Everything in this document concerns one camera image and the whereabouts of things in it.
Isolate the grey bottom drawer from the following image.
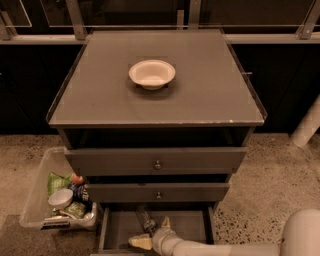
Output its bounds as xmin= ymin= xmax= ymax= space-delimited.
xmin=98 ymin=203 xmax=216 ymax=256

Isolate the grey drawer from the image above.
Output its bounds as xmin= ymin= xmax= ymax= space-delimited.
xmin=98 ymin=203 xmax=216 ymax=256
xmin=86 ymin=183 xmax=229 ymax=203
xmin=64 ymin=147 xmax=247 ymax=176

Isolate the clear plastic water bottle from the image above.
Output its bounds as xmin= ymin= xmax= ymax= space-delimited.
xmin=136 ymin=204 xmax=159 ymax=236

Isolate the clear plastic bin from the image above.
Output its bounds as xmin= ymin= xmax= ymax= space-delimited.
xmin=19 ymin=147 xmax=98 ymax=230

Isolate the dark blue snack bag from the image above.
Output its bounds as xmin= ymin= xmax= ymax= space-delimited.
xmin=68 ymin=183 xmax=92 ymax=211

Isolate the small white bowl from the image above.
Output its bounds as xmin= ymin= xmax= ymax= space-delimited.
xmin=48 ymin=189 xmax=73 ymax=209

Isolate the grey top drawer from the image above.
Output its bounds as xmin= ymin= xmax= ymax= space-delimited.
xmin=64 ymin=147 xmax=247 ymax=176

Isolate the white bowl on counter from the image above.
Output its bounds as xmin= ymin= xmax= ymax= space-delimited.
xmin=128 ymin=60 xmax=176 ymax=90

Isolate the orange capped item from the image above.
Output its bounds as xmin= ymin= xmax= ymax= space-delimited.
xmin=71 ymin=173 xmax=84 ymax=185

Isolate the metal railing frame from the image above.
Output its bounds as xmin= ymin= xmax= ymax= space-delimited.
xmin=0 ymin=0 xmax=320 ymax=44

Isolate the green packet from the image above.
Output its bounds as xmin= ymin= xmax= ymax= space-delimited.
xmin=52 ymin=202 xmax=86 ymax=219

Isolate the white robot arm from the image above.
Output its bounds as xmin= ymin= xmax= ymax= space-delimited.
xmin=128 ymin=209 xmax=320 ymax=256

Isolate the grey middle drawer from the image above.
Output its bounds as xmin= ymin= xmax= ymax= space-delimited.
xmin=86 ymin=183 xmax=229 ymax=203

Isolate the grey drawer cabinet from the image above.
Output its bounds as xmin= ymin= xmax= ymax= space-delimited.
xmin=45 ymin=28 xmax=268 ymax=256

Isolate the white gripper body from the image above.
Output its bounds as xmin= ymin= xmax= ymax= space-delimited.
xmin=152 ymin=227 xmax=183 ymax=256

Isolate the green snack bag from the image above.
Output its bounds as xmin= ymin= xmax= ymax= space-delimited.
xmin=47 ymin=172 xmax=72 ymax=197

